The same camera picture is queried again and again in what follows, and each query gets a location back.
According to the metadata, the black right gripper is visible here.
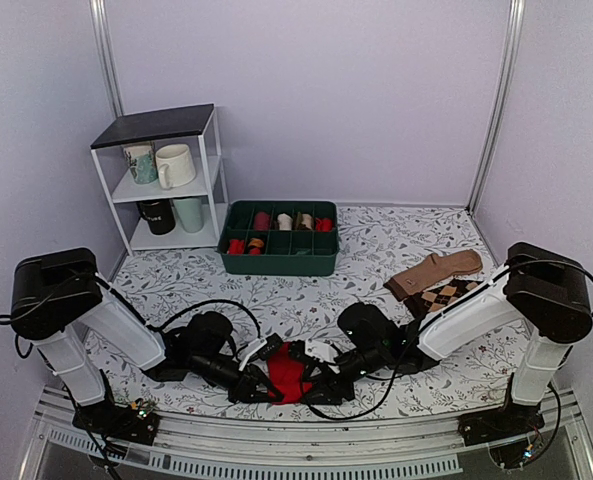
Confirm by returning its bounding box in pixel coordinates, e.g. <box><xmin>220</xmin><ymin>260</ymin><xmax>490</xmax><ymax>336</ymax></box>
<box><xmin>299</xmin><ymin>344</ymin><xmax>388</xmax><ymax>405</ymax></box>

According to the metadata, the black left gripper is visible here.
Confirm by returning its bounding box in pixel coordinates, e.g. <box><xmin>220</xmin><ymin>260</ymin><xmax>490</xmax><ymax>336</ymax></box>
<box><xmin>189</xmin><ymin>354</ymin><xmax>283</xmax><ymax>406</ymax></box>

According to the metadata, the red sock pair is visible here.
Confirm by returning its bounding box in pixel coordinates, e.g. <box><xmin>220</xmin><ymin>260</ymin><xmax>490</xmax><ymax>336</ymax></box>
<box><xmin>267</xmin><ymin>342</ymin><xmax>312</xmax><ymax>405</ymax></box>

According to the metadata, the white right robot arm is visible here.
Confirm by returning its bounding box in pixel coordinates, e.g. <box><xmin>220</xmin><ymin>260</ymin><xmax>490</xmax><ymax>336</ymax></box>
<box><xmin>287</xmin><ymin>242</ymin><xmax>593</xmax><ymax>436</ymax></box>

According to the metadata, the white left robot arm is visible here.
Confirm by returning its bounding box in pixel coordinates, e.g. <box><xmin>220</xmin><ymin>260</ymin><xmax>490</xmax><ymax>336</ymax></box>
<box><xmin>0</xmin><ymin>248</ymin><xmax>284</xmax><ymax>434</ymax></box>

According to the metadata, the red rolled sock front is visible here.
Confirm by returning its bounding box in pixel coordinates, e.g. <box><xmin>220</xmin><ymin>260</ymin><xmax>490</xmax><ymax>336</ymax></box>
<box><xmin>227</xmin><ymin>238</ymin><xmax>245</xmax><ymax>255</ymax></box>

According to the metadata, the orange red rolled sock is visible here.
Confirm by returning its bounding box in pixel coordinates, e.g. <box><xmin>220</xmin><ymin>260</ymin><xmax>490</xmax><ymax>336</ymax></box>
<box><xmin>245</xmin><ymin>237</ymin><xmax>266</xmax><ymax>255</ymax></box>

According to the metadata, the brown argyle sock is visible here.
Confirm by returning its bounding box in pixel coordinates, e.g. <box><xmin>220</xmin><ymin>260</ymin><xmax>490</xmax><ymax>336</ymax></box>
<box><xmin>403</xmin><ymin>278</ymin><xmax>479</xmax><ymax>319</ymax></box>

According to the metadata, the green divided storage box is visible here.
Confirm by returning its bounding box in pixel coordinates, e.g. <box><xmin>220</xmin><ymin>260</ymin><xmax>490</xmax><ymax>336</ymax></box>
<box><xmin>218</xmin><ymin>200</ymin><xmax>339</xmax><ymax>277</ymax></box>

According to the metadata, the floral patterned table mat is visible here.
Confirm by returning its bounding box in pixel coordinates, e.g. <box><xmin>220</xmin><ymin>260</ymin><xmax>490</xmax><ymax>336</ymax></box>
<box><xmin>114</xmin><ymin>206</ymin><xmax>529</xmax><ymax>419</ymax></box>

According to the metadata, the dark red rolled sock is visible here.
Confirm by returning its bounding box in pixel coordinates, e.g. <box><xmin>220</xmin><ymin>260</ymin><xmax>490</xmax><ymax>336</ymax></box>
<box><xmin>253</xmin><ymin>211</ymin><xmax>272</xmax><ymax>231</ymax></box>

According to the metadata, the bright red rolled sock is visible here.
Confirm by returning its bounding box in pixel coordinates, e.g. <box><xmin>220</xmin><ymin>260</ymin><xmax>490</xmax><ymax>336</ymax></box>
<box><xmin>315</xmin><ymin>217</ymin><xmax>335</xmax><ymax>232</ymax></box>

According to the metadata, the white rolled sock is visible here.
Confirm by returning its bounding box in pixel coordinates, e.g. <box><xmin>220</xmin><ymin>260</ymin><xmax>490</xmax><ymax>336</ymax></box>
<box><xmin>276</xmin><ymin>213</ymin><xmax>293</xmax><ymax>231</ymax></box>

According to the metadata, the brown beige rolled sock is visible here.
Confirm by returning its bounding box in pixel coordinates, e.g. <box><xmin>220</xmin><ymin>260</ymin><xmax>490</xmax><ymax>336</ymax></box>
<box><xmin>294</xmin><ymin>212</ymin><xmax>315</xmax><ymax>231</ymax></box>

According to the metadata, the tan brown sock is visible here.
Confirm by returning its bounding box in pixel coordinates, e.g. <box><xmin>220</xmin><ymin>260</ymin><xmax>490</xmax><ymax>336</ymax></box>
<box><xmin>384</xmin><ymin>249</ymin><xmax>483</xmax><ymax>302</ymax></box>

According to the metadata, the mint green mug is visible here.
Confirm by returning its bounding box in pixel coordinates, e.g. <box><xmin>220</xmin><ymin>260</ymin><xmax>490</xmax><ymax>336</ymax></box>
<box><xmin>172</xmin><ymin>197</ymin><xmax>204</xmax><ymax>234</ymax></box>

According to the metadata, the black mug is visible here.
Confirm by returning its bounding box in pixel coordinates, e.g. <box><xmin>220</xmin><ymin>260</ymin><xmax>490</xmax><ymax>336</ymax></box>
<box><xmin>137</xmin><ymin>199</ymin><xmax>176</xmax><ymax>236</ymax></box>

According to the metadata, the cream white mug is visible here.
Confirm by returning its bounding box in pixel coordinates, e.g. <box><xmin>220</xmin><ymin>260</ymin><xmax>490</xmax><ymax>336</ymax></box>
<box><xmin>155</xmin><ymin>144</ymin><xmax>196</xmax><ymax>190</ymax></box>

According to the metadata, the white shelf with black top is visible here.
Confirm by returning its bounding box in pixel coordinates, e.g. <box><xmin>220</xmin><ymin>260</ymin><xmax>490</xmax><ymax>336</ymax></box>
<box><xmin>90</xmin><ymin>104</ymin><xmax>229</xmax><ymax>254</ymax></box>

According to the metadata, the floral teal mug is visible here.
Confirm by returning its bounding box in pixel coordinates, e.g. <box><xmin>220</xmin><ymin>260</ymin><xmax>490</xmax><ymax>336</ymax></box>
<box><xmin>122</xmin><ymin>142</ymin><xmax>158</xmax><ymax>185</ymax></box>

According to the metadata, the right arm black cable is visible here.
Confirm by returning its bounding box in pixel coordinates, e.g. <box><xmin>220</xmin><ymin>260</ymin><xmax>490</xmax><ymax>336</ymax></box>
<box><xmin>305</xmin><ymin>258</ymin><xmax>593</xmax><ymax>421</ymax></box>

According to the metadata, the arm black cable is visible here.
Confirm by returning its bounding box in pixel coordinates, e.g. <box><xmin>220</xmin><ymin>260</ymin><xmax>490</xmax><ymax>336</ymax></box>
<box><xmin>305</xmin><ymin>258</ymin><xmax>593</xmax><ymax>421</ymax></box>
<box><xmin>0</xmin><ymin>269</ymin><xmax>263</xmax><ymax>361</ymax></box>

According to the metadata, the aluminium front rail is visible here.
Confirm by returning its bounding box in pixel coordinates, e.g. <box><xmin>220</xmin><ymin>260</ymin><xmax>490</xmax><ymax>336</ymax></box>
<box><xmin>19</xmin><ymin>388</ymin><xmax>593</xmax><ymax>479</ymax></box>

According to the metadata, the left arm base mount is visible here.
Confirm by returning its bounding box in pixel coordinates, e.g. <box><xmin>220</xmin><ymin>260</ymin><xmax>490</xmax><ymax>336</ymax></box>
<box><xmin>72</xmin><ymin>372</ymin><xmax>160</xmax><ymax>446</ymax></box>

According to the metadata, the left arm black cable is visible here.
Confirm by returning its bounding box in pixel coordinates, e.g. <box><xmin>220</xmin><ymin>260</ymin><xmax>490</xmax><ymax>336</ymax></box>
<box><xmin>0</xmin><ymin>269</ymin><xmax>263</xmax><ymax>361</ymax></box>

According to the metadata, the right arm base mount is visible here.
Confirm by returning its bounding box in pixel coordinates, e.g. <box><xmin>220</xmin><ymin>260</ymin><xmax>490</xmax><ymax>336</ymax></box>
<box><xmin>457</xmin><ymin>377</ymin><xmax>562</xmax><ymax>471</ymax></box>

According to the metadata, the left aluminium corner post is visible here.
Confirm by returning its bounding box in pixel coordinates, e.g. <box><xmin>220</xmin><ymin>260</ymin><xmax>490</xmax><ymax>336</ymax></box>
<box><xmin>89</xmin><ymin>0</ymin><xmax>124</xmax><ymax>118</ymax></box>

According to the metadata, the aluminium corner post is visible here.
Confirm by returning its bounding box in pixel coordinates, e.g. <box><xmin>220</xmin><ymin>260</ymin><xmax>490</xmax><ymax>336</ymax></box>
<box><xmin>89</xmin><ymin>0</ymin><xmax>124</xmax><ymax>118</ymax></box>
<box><xmin>467</xmin><ymin>0</ymin><xmax>526</xmax><ymax>217</ymax></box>

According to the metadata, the right aluminium corner post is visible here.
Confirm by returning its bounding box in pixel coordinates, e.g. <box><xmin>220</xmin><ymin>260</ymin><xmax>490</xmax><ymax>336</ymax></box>
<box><xmin>467</xmin><ymin>0</ymin><xmax>526</xmax><ymax>217</ymax></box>

